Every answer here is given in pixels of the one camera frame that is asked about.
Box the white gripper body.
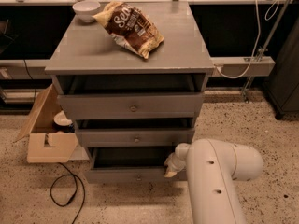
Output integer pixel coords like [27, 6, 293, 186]
[164, 153, 186, 174]

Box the grey bottom drawer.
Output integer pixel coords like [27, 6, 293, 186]
[85, 146, 187, 183]

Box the grey drawer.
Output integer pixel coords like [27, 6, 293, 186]
[76, 128, 194, 147]
[85, 146, 187, 183]
[58, 93, 203, 120]

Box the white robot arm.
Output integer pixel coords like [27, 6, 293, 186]
[164, 139, 263, 224]

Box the grey drawer cabinet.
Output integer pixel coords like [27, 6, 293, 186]
[44, 1, 215, 154]

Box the grey top drawer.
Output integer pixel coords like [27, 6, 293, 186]
[58, 93, 203, 120]

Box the grey middle drawer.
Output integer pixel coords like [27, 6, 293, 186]
[76, 128, 194, 147]

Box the open cardboard box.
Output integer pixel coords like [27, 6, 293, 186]
[16, 85, 86, 163]

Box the white bowl in box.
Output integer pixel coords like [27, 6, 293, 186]
[53, 111, 72, 127]

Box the dark grey cabinet right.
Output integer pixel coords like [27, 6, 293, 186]
[264, 19, 299, 119]

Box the brown yellow chip bag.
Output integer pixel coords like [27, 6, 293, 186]
[93, 1, 164, 59]

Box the white ceramic bowl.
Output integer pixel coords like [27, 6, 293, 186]
[72, 0, 101, 22]

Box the black floor cable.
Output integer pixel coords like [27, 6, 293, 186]
[50, 162, 86, 224]

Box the grey wall rail ledge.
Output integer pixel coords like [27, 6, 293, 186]
[0, 56, 275, 80]

